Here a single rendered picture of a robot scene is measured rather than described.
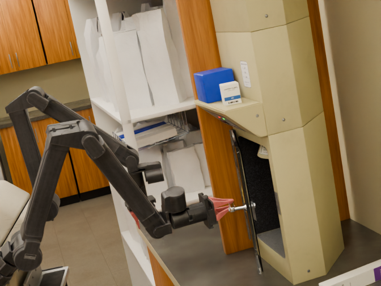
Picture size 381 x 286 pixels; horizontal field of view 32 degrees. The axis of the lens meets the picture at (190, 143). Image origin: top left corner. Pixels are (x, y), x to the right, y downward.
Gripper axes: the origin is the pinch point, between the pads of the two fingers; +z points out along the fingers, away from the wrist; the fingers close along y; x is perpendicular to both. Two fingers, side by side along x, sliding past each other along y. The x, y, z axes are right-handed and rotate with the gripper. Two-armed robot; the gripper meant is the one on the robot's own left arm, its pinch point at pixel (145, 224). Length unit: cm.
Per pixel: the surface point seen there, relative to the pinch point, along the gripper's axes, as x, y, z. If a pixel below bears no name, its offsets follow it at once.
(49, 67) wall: 510, 7, -30
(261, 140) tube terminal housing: -39, 34, -29
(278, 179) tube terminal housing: -46, 35, -18
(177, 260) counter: -1.5, 8.5, 15.6
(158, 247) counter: 17.1, 5.6, 15.6
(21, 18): 476, -10, -85
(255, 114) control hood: -46, 31, -38
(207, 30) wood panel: -9, 33, -62
